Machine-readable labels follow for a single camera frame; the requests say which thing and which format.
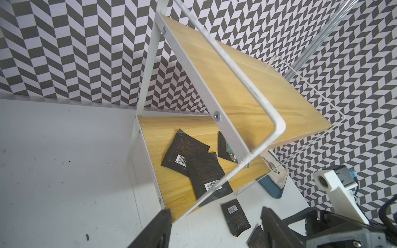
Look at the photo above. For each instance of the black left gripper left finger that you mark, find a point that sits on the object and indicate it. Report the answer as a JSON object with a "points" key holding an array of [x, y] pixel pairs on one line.
{"points": [[157, 233]]}

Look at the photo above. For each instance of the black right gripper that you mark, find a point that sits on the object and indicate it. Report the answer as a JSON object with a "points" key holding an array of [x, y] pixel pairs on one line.
{"points": [[325, 229]]}

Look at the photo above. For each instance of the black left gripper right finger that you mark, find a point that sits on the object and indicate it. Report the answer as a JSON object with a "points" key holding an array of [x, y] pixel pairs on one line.
{"points": [[277, 234]]}

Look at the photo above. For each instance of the green label tea bag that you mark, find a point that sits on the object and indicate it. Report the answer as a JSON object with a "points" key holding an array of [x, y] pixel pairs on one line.
{"points": [[258, 239]]}

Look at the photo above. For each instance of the black tea bag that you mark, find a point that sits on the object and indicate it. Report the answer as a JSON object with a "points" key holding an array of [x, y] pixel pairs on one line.
{"points": [[235, 217], [204, 172], [182, 147]]}

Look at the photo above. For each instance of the blue tray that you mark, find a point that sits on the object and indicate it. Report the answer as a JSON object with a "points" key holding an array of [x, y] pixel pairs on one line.
{"points": [[270, 187]]}

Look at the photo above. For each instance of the beige cloth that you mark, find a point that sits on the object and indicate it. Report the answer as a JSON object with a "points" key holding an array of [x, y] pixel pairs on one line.
{"points": [[278, 173]]}

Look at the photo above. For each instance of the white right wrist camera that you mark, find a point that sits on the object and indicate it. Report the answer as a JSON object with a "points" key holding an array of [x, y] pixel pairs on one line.
{"points": [[338, 182]]}

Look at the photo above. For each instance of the wooden shelf white frame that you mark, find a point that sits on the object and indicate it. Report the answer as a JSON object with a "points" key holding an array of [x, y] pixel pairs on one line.
{"points": [[248, 101]]}

